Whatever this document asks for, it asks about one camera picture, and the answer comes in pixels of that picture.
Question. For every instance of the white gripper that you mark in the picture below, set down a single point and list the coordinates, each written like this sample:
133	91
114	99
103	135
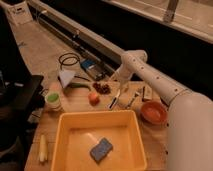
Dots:
123	87

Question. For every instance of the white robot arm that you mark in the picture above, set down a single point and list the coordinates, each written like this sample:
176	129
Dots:
190	115

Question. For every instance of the bunch of dark grapes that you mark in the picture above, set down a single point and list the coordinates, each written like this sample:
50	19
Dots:
102	88

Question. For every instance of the orange fruit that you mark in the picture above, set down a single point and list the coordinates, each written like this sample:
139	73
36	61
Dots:
93	98

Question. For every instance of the orange bowl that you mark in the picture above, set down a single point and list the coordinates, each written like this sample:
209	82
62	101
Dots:
154	112

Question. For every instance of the blue electronic device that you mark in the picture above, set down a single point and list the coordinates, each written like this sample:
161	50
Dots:
92	69

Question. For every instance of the green cucumber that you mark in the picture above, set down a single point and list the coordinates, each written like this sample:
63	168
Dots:
79	85

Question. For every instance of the yellow plastic tub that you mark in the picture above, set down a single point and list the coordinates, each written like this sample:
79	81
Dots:
79	132

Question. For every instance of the blue sponge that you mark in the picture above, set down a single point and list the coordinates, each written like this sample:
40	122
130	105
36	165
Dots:
101	150

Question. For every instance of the white paper cone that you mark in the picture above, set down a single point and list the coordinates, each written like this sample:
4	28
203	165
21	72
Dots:
65	77

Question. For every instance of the wooden board table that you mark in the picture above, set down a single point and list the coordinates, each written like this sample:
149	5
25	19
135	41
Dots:
76	100

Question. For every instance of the cup with green lid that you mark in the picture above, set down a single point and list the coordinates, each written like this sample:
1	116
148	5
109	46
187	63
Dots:
52	100

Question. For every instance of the black chair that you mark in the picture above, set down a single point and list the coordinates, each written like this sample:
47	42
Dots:
19	97

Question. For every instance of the white sign box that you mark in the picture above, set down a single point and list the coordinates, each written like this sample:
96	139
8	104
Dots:
19	13

